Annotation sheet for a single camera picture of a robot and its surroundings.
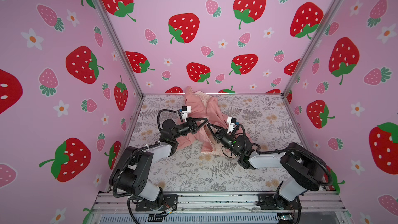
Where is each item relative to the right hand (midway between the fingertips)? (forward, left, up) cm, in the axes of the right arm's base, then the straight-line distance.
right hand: (205, 127), depth 73 cm
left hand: (+3, 0, +1) cm, 3 cm away
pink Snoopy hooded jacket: (+31, +9, -20) cm, 38 cm away
